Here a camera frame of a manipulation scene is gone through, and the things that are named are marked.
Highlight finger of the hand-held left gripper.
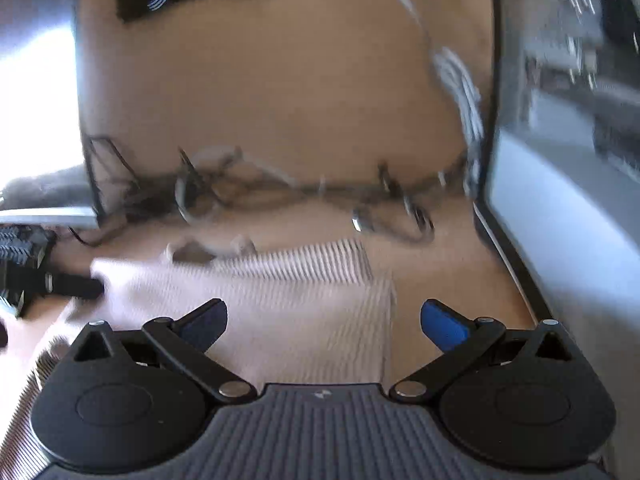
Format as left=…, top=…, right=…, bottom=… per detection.
left=44, top=271, right=106, bottom=302

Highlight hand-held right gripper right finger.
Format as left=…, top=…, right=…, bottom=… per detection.
left=389, top=298, right=581, bottom=403

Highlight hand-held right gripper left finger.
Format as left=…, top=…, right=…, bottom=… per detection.
left=65, top=298, right=258, bottom=403

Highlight beige striped garment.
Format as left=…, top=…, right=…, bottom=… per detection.
left=0, top=238, right=399, bottom=480

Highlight white computer case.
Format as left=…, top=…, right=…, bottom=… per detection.
left=471, top=0, right=640, bottom=463

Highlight black curved monitor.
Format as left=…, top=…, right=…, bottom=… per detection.
left=0, top=0, right=102, bottom=230

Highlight black cable bundle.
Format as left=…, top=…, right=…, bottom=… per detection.
left=67, top=134, right=482, bottom=248

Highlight grey cable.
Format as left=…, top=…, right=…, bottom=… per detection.
left=174, top=144, right=328, bottom=223

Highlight white cable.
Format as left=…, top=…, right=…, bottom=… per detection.
left=364, top=0, right=487, bottom=197

